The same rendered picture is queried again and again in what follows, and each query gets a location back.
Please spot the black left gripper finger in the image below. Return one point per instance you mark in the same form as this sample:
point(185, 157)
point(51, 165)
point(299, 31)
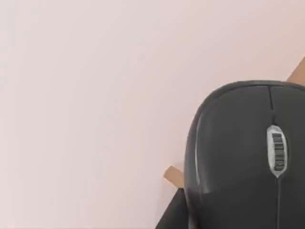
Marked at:
point(175, 212)

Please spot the black computer mouse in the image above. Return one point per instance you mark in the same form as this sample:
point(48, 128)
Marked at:
point(233, 152)

